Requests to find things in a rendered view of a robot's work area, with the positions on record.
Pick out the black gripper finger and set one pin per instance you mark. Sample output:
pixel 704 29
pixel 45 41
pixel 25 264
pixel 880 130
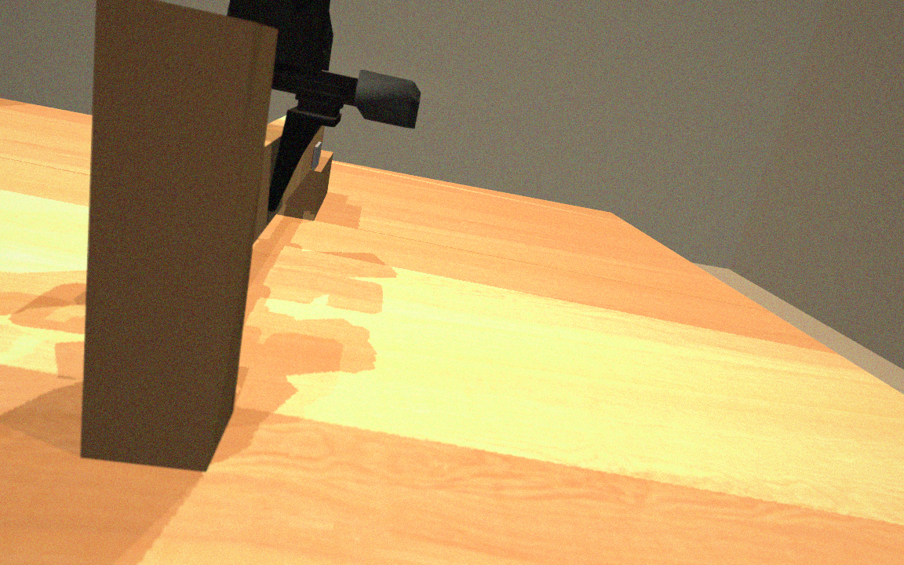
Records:
pixel 299 129

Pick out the brown wooden post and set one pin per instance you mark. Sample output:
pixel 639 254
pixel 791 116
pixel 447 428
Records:
pixel 180 112

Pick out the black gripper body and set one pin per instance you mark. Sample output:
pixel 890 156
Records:
pixel 301 24

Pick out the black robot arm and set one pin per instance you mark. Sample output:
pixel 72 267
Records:
pixel 326 51

